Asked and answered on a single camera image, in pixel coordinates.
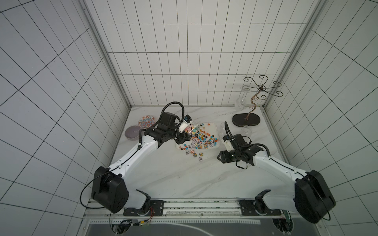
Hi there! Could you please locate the clear lollipop jar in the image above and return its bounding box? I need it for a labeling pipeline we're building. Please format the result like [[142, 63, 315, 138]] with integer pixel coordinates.
[[241, 126, 253, 138]]

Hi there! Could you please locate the jar of pastel candies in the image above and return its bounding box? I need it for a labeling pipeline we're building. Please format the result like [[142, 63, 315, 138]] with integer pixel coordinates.
[[185, 123, 200, 137]]

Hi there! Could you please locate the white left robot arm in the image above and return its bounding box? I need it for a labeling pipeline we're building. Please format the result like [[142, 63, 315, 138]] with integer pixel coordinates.
[[91, 101, 192, 213]]

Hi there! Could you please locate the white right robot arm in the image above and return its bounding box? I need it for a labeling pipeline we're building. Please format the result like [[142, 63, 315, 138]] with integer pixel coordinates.
[[217, 122, 336, 224]]

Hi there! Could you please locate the pile of swirl candies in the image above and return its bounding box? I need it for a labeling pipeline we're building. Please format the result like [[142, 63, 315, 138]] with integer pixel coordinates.
[[178, 137, 219, 162]]

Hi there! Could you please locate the clear round jar lid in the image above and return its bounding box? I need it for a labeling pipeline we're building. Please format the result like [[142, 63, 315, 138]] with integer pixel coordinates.
[[219, 123, 226, 137]]

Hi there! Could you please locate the white plastic tray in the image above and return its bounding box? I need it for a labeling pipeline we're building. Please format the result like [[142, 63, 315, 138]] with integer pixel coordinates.
[[175, 122, 221, 150]]

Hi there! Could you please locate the copper wine glass rack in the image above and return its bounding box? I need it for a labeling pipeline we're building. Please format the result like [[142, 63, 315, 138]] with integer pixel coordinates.
[[232, 75, 283, 127]]

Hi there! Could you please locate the colourful patterned bowl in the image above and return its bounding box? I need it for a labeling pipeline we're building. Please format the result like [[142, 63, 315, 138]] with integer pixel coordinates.
[[138, 115, 156, 129]]

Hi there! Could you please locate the clear hanging wine glass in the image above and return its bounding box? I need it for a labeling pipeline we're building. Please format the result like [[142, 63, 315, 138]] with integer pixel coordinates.
[[234, 85, 252, 112]]

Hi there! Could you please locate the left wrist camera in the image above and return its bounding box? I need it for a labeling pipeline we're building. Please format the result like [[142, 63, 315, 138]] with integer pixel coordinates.
[[178, 115, 192, 133]]

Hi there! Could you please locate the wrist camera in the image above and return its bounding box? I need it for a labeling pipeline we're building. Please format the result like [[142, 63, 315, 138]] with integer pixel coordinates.
[[178, 115, 192, 133], [223, 139, 234, 152]]

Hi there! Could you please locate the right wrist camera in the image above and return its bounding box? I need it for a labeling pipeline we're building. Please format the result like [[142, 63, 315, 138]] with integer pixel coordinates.
[[223, 139, 234, 152]]

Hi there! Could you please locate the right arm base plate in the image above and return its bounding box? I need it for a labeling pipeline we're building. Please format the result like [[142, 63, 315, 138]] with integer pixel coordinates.
[[239, 189, 282, 216]]

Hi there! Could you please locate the aluminium mounting rail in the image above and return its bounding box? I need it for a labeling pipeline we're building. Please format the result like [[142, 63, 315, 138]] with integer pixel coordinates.
[[84, 198, 324, 220]]

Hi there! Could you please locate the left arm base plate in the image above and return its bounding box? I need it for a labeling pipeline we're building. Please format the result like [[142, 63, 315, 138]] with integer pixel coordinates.
[[123, 200, 164, 217]]

